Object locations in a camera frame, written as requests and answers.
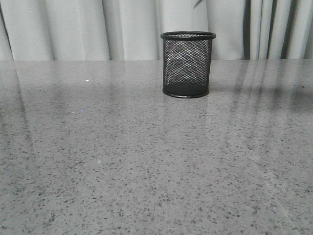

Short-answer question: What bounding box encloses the black mesh pen holder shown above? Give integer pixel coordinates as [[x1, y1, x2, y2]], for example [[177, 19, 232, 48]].
[[160, 31, 216, 98]]

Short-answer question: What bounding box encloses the grey curtain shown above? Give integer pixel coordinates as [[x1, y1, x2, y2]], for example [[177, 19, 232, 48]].
[[0, 0, 313, 61]]

